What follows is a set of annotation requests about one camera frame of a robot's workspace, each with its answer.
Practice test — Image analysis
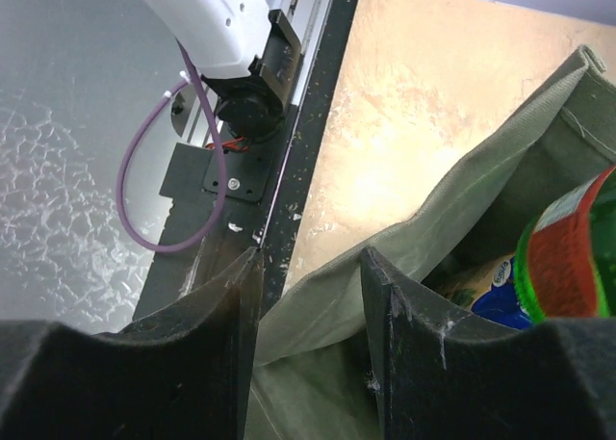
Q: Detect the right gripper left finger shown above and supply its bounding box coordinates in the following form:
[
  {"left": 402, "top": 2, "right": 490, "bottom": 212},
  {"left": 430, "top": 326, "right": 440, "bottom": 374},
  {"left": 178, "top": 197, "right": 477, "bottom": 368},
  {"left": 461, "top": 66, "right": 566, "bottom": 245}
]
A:
[{"left": 1, "top": 248, "right": 264, "bottom": 439}]

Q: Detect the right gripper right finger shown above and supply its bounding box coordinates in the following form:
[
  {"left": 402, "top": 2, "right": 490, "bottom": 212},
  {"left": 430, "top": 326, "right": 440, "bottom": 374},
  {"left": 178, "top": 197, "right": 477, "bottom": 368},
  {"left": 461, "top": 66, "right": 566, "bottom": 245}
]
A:
[{"left": 360, "top": 247, "right": 615, "bottom": 439}]

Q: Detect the blue juice carton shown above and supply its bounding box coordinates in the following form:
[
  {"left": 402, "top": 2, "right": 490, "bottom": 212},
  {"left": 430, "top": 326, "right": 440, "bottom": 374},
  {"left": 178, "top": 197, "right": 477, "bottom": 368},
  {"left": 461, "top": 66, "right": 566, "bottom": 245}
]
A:
[{"left": 438, "top": 253, "right": 532, "bottom": 330}]

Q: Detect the green canvas bag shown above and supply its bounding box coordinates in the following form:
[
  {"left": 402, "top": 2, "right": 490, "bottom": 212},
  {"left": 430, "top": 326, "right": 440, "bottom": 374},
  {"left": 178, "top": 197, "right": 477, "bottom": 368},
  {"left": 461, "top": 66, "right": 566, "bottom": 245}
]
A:
[{"left": 245, "top": 45, "right": 615, "bottom": 439}]

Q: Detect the orange juice plastic bottle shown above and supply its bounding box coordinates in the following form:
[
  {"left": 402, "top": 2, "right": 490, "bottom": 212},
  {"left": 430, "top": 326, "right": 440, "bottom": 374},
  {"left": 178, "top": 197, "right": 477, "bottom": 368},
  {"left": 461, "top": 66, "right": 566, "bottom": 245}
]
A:
[{"left": 514, "top": 167, "right": 615, "bottom": 324}]

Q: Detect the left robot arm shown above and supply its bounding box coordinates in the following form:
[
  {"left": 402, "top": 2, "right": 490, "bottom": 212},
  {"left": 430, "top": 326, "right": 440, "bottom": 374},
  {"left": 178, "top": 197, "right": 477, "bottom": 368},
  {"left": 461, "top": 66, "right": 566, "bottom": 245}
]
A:
[{"left": 142, "top": 0, "right": 301, "bottom": 142}]

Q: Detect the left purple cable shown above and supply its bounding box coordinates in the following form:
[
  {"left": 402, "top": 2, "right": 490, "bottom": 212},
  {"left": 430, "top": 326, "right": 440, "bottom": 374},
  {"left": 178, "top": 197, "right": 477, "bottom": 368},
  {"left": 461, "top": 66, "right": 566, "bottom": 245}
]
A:
[{"left": 118, "top": 44, "right": 230, "bottom": 254}]

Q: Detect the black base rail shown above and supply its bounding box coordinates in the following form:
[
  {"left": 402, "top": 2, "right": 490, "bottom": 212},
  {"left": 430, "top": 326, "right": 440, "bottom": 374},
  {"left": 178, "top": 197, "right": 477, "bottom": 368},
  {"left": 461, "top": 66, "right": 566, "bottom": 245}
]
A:
[{"left": 134, "top": 0, "right": 358, "bottom": 319}]

